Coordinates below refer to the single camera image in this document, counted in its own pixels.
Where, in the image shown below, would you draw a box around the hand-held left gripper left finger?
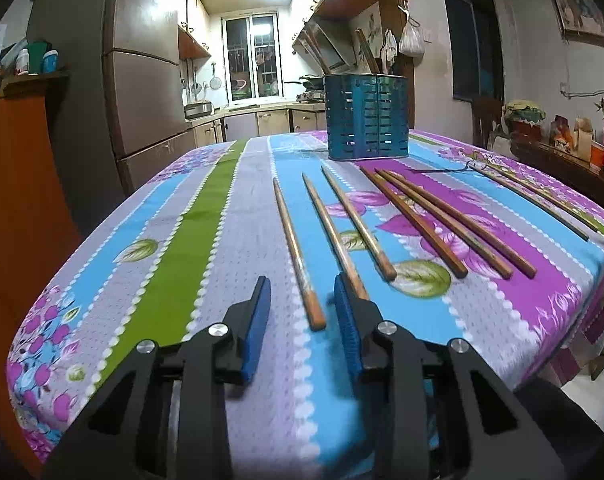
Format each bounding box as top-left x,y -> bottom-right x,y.
41,275 -> 273,480

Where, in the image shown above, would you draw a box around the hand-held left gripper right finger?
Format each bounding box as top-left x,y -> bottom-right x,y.
333,273 -> 568,480

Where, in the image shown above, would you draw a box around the light wooden chopstick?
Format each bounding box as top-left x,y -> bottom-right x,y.
321,165 -> 398,282
273,177 -> 327,332
302,173 -> 370,302

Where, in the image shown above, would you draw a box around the dark wooden chopstick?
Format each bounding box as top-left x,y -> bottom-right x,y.
360,166 -> 469,279
375,168 -> 514,280
383,169 -> 538,278

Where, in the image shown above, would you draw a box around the blue slotted utensil holder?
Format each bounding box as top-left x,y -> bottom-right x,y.
324,73 -> 410,162

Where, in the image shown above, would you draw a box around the thin patterned chopstick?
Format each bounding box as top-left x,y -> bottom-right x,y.
486,164 -> 601,233
474,166 -> 590,241

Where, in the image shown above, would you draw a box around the bundle of chopsticks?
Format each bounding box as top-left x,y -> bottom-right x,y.
300,27 -> 383,77

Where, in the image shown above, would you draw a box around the floral striped tablecloth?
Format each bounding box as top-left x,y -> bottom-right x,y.
6,130 -> 604,463

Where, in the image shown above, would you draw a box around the kitchen base cabinets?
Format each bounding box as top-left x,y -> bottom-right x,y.
187,106 -> 327,149

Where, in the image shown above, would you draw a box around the wooden chair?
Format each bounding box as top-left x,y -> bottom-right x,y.
471,95 -> 507,149

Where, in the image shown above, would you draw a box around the black wok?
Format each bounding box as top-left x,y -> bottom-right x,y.
284,74 -> 325,92

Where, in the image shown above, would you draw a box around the grey refrigerator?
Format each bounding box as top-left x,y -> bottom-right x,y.
27,0 -> 199,241

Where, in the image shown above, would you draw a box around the dark wooden sideboard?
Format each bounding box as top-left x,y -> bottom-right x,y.
509,132 -> 604,211

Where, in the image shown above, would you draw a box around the potted flowers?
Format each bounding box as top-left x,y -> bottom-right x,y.
502,99 -> 547,136

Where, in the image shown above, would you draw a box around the kitchen window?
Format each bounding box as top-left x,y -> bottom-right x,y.
223,14 -> 283,101

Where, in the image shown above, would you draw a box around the orange wooden cabinet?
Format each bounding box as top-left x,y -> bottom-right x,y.
0,71 -> 83,396

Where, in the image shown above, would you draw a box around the hanging cloth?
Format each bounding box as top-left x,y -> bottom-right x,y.
381,29 -> 399,62

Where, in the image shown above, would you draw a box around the range hood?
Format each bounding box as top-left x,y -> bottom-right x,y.
292,15 -> 355,74

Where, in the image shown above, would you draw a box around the hanging white plastic bag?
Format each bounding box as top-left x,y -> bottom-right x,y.
398,7 -> 427,57

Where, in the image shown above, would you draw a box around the dark room window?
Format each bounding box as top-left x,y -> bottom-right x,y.
438,0 -> 505,104

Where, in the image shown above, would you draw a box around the green cup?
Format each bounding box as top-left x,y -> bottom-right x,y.
27,39 -> 51,75

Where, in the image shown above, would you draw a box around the wall cabinet with handles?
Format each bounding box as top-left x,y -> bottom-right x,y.
177,0 -> 213,59

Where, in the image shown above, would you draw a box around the framed wall picture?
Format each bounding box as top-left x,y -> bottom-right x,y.
549,0 -> 604,41

